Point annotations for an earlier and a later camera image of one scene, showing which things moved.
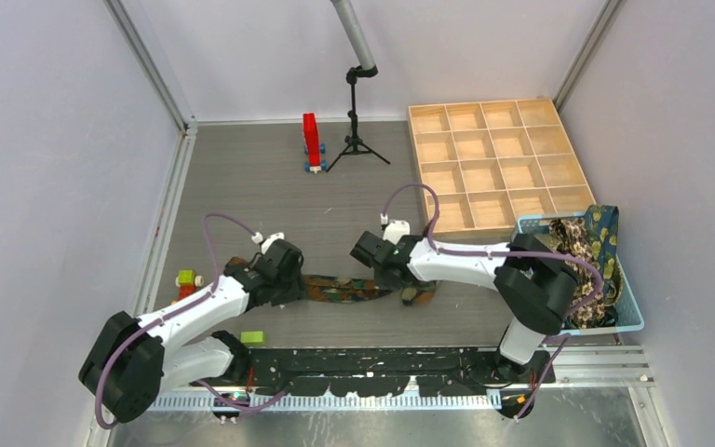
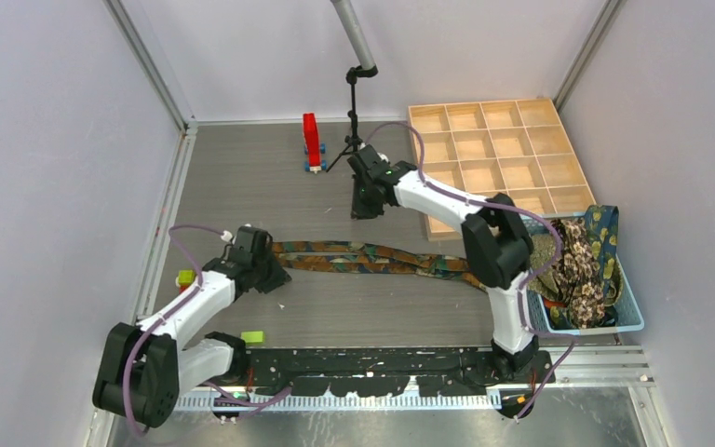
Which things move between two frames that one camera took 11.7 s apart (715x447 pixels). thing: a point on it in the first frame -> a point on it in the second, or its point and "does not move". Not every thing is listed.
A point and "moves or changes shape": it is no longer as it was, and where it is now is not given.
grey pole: (348, 19) does not move
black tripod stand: (354, 144) does not move
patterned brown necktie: (334, 289) moves or changes shape
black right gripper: (383, 282) -> (358, 209)
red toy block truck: (313, 148) does not move
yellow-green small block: (187, 282) does not move
